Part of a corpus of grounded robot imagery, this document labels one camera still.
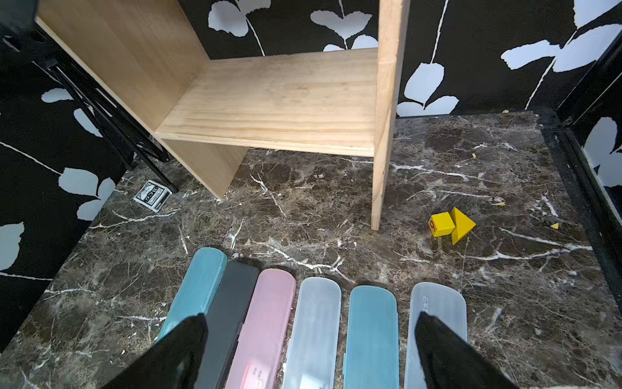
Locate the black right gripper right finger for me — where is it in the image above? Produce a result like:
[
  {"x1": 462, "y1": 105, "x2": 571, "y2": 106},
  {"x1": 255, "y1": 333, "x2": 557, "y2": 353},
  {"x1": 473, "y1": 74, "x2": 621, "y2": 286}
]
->
[{"x1": 415, "y1": 312, "x2": 517, "y2": 388}]

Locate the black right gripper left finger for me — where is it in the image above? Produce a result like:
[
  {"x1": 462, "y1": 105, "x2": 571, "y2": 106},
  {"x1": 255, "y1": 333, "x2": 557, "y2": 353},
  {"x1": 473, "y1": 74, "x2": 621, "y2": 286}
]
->
[{"x1": 104, "y1": 313, "x2": 209, "y2": 388}]

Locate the clear frosted pencil case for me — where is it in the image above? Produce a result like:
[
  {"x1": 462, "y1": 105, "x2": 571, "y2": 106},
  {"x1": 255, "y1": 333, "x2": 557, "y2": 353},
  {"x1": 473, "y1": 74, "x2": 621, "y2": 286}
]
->
[{"x1": 404, "y1": 282, "x2": 468, "y2": 388}]

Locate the black pencil case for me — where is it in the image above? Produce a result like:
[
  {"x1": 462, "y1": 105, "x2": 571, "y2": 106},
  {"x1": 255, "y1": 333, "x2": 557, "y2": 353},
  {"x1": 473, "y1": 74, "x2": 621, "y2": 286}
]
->
[{"x1": 194, "y1": 261, "x2": 259, "y2": 388}]

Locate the light blue pencil case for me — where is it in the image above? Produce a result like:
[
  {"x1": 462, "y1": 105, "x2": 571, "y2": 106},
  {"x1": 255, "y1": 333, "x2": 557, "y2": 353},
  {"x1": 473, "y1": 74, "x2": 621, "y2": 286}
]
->
[{"x1": 156, "y1": 247, "x2": 228, "y2": 341}]

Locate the teal pencil case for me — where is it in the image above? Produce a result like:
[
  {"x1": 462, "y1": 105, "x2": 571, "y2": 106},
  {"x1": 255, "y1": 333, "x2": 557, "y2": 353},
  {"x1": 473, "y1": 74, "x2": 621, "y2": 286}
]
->
[{"x1": 343, "y1": 285, "x2": 399, "y2": 388}]

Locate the pink pencil case shelf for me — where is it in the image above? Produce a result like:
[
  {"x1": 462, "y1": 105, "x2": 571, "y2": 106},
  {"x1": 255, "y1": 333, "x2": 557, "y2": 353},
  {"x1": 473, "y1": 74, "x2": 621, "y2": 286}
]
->
[{"x1": 225, "y1": 268, "x2": 296, "y2": 388}]

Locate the wooden two-tier shelf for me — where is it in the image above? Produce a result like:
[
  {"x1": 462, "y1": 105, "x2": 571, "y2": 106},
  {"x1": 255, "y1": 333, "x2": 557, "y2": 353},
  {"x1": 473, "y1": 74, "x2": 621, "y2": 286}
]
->
[{"x1": 36, "y1": 1, "x2": 410, "y2": 230}]

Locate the yellow small block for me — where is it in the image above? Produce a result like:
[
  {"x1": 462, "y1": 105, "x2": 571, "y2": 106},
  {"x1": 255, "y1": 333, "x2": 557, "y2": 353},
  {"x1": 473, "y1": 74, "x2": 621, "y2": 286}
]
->
[{"x1": 428, "y1": 207, "x2": 476, "y2": 245}]

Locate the black music stand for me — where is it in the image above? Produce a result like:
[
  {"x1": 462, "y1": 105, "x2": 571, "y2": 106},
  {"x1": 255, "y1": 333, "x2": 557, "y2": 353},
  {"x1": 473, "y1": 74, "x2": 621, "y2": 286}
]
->
[{"x1": 29, "y1": 27, "x2": 178, "y2": 193}]

